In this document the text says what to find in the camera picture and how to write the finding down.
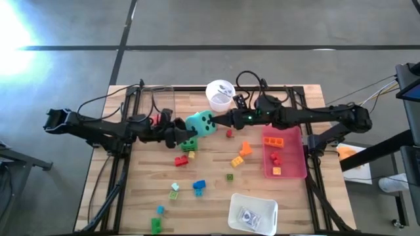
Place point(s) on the black computer desk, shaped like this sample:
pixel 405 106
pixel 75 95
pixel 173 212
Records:
pixel 410 114

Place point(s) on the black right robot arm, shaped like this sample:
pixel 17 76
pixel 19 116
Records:
pixel 311 114

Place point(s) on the white plastic bin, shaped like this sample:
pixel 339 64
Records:
pixel 236 200

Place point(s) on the long orange brick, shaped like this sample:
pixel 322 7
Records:
pixel 274 141

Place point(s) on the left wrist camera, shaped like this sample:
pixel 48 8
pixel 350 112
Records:
pixel 167 116

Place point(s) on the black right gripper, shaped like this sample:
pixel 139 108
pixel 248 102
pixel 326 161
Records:
pixel 247 118

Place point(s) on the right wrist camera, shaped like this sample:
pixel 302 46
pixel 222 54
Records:
pixel 240 101

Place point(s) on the small mint brick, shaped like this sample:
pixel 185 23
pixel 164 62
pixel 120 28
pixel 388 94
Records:
pixel 175 187

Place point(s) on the person's shoe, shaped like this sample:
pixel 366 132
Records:
pixel 392 184

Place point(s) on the pink plastic bin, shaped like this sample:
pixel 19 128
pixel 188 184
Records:
pixel 290 164

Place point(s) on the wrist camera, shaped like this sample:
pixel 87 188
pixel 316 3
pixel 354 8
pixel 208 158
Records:
pixel 240 101
pixel 167 116

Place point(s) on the blue brick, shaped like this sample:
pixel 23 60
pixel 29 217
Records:
pixel 199 184

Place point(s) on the green foam die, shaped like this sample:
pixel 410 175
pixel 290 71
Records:
pixel 189 145

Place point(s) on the clear plastic bin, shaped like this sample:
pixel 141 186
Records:
pixel 162 98

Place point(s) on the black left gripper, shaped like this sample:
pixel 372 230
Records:
pixel 154 133

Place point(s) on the black aluminium table frame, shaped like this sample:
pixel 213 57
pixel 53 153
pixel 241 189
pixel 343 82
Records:
pixel 190 88

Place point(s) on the translucent light green brick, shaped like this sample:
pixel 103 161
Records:
pixel 173 195

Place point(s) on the white cup with pumpkin face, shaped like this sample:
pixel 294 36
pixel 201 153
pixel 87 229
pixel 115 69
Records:
pixel 220 98

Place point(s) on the black diagonal strut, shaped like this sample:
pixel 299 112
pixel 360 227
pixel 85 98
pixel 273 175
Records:
pixel 377 150

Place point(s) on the small cyan brick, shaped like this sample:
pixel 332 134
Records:
pixel 160 209

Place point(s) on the small red brick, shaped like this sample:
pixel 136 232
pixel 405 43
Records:
pixel 229 133

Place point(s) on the small olive green brick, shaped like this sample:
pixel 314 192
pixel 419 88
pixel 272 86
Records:
pixel 229 177

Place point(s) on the clear card packet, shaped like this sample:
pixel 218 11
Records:
pixel 249 217

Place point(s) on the small translucent yellow brick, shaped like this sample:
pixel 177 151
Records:
pixel 276 170

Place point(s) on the black table clamp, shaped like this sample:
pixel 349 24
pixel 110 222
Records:
pixel 141 83
pixel 263 83

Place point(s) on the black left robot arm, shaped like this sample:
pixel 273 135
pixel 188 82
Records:
pixel 98 126

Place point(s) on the teal brick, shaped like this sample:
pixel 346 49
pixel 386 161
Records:
pixel 198 192

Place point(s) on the teal foam die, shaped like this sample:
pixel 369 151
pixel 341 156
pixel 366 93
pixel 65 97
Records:
pixel 197 126

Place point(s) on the blue-lit screen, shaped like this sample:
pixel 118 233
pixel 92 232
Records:
pixel 411 94

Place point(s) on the black caster wheel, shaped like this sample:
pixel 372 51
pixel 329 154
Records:
pixel 397 224

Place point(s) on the orange object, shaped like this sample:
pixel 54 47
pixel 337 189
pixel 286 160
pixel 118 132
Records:
pixel 346 152

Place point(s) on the grey table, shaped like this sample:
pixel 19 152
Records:
pixel 19 159

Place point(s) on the white box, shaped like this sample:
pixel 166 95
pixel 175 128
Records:
pixel 361 170

